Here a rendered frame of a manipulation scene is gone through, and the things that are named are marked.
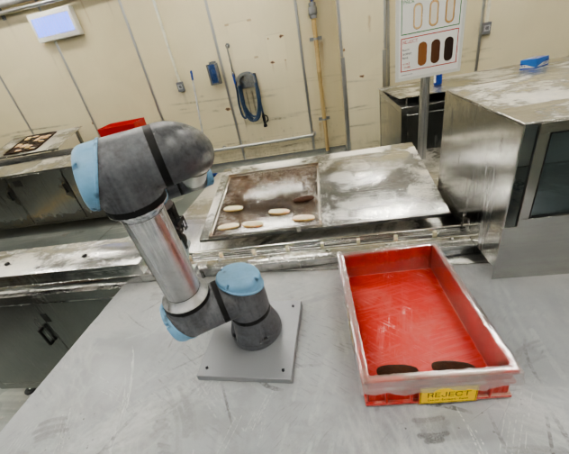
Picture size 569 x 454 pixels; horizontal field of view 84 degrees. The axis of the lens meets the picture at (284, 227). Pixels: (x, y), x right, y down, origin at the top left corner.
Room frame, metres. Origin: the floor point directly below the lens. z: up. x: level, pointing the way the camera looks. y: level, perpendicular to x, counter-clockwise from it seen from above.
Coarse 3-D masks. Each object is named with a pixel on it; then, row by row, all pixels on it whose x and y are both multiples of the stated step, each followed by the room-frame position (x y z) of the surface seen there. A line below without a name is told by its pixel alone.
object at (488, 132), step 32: (448, 96) 1.18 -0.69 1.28; (480, 96) 1.02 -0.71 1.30; (512, 96) 0.94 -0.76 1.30; (544, 96) 0.88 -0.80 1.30; (448, 128) 1.15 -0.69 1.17; (480, 128) 0.91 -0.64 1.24; (512, 128) 0.75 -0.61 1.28; (544, 128) 0.69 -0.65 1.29; (448, 160) 1.12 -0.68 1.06; (480, 160) 0.88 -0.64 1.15; (512, 160) 0.72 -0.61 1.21; (544, 160) 0.69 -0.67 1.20; (448, 192) 1.09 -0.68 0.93; (480, 192) 0.85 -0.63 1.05; (512, 192) 0.97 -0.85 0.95; (480, 224) 0.82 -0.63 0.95; (512, 224) 0.78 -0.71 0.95; (544, 224) 0.68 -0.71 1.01; (512, 256) 0.69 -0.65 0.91; (544, 256) 0.68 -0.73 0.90
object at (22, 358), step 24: (120, 240) 1.50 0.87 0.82; (72, 288) 1.14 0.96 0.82; (96, 288) 1.10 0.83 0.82; (120, 288) 1.09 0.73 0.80; (0, 312) 1.21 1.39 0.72; (24, 312) 1.19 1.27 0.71; (48, 312) 1.16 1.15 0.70; (72, 312) 1.14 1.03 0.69; (96, 312) 1.12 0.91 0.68; (0, 336) 1.23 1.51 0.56; (24, 336) 1.21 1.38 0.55; (48, 336) 1.18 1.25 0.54; (72, 336) 1.16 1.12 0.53; (0, 360) 1.26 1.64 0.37; (24, 360) 1.23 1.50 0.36; (48, 360) 1.21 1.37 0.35; (0, 384) 1.29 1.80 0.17; (24, 384) 1.26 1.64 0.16
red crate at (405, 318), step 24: (360, 288) 0.77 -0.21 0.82; (384, 288) 0.75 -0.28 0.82; (408, 288) 0.73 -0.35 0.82; (432, 288) 0.71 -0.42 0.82; (360, 312) 0.68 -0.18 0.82; (384, 312) 0.66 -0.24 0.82; (408, 312) 0.64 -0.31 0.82; (432, 312) 0.62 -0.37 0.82; (384, 336) 0.57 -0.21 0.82; (408, 336) 0.56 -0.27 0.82; (432, 336) 0.54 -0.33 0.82; (456, 336) 0.53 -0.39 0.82; (384, 360) 0.50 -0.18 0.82; (408, 360) 0.49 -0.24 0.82; (432, 360) 0.48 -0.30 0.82; (456, 360) 0.46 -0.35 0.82; (480, 360) 0.45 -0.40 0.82
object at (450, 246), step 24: (432, 240) 0.90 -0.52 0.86; (456, 240) 0.87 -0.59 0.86; (192, 264) 1.06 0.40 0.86; (216, 264) 1.03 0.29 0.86; (264, 264) 0.97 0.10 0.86; (288, 264) 0.95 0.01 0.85; (312, 264) 0.94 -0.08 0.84; (336, 264) 0.92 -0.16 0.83; (0, 288) 1.19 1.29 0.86; (24, 288) 1.17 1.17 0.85; (48, 288) 1.15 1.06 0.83
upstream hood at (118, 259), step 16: (0, 256) 1.39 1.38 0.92; (16, 256) 1.35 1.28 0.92; (32, 256) 1.31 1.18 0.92; (48, 256) 1.28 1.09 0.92; (64, 256) 1.25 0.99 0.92; (80, 256) 1.22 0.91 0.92; (96, 256) 1.19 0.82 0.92; (112, 256) 1.16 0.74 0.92; (128, 256) 1.13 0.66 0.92; (0, 272) 1.22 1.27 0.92; (16, 272) 1.19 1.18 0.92; (32, 272) 1.16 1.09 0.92; (48, 272) 1.14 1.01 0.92; (64, 272) 1.12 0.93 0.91; (80, 272) 1.11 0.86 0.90; (96, 272) 1.10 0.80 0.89; (112, 272) 1.09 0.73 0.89; (128, 272) 1.08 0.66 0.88; (144, 272) 1.07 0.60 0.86
